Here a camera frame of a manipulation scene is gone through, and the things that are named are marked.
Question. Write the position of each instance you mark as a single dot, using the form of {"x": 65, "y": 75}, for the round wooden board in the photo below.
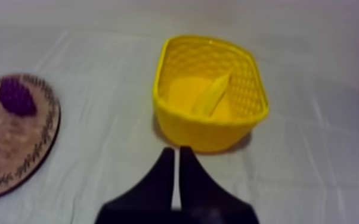
{"x": 16, "y": 137}

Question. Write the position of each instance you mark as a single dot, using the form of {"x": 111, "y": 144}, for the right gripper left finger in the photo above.
{"x": 154, "y": 194}

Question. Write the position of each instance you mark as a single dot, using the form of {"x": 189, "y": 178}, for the yellow toy banana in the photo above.
{"x": 212, "y": 94}

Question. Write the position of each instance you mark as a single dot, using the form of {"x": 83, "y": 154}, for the purple toy grapes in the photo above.
{"x": 16, "y": 97}

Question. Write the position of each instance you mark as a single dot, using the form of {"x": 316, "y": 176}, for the yellow plastic basket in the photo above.
{"x": 209, "y": 94}

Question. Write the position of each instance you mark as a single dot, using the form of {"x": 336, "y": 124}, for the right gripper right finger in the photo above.
{"x": 203, "y": 194}

